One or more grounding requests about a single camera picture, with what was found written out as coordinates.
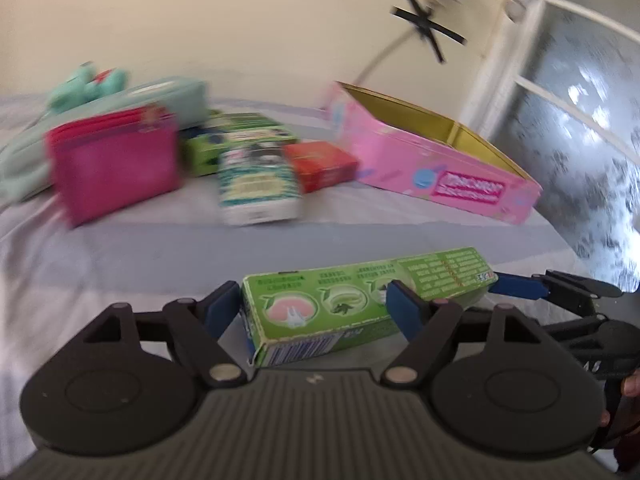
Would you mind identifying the pink cardboard box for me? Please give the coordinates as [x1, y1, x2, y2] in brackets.
[322, 81, 543, 225]

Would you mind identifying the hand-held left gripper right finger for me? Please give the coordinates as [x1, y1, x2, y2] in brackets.
[381, 281, 557, 387]

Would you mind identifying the white and green patterned box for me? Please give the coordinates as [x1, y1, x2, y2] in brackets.
[216, 141, 303, 227]

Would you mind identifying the striped lilac bedsheet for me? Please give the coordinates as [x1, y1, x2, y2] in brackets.
[0, 92, 603, 461]

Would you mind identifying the person's right hand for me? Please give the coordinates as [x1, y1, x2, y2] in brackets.
[599, 367, 640, 428]

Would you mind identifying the small red box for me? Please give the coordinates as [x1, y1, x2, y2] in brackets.
[283, 141, 360, 194]

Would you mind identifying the black tape cross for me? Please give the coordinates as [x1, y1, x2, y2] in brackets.
[390, 0, 467, 64]

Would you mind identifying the magenta zip pouch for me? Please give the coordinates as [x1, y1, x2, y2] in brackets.
[45, 102, 182, 228]

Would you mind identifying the mint green pencil case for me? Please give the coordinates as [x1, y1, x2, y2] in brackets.
[0, 76, 210, 206]

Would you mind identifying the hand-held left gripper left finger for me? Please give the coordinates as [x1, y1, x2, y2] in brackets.
[65, 281, 247, 387]

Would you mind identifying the grey cable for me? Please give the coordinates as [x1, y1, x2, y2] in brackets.
[356, 32, 417, 85]

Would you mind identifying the long green cardboard box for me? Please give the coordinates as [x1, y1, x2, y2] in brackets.
[240, 246, 501, 368]

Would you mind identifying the green printed box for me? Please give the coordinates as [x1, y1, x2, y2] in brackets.
[179, 112, 299, 177]

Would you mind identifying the mint green plush toy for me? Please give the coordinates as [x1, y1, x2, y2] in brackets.
[46, 62, 132, 113]

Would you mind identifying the white framed frosted glass door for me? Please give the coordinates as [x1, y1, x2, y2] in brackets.
[475, 0, 640, 292]

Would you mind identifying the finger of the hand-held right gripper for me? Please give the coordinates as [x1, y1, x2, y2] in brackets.
[487, 269, 623, 306]
[542, 310, 608, 350]

